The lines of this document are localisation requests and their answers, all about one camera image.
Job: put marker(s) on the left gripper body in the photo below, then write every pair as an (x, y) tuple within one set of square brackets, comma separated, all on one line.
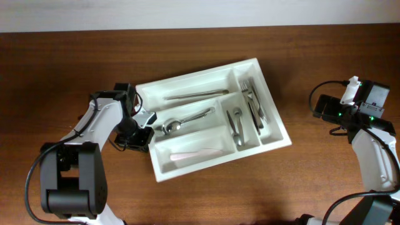
[(130, 135)]

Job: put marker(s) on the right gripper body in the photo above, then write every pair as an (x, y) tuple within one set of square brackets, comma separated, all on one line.
[(334, 111)]

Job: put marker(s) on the large steel spoon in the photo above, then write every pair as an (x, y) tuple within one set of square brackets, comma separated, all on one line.
[(172, 125)]

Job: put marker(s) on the pink plastic knife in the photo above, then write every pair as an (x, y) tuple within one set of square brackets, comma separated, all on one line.
[(199, 153)]

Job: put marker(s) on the steel fork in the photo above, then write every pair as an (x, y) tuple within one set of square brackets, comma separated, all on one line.
[(261, 110), (257, 119), (250, 109)]

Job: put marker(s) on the white plastic cutlery tray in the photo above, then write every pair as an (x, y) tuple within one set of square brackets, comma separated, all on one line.
[(212, 131)]

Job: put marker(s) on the small steel teaspoon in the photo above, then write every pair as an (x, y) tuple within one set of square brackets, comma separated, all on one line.
[(234, 131), (240, 133)]

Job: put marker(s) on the steel kitchen tongs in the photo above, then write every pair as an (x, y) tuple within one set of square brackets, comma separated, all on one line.
[(219, 91)]

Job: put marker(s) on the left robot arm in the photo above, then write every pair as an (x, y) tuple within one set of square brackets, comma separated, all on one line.
[(72, 177)]

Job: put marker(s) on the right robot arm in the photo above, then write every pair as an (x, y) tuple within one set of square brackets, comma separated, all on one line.
[(357, 116)]

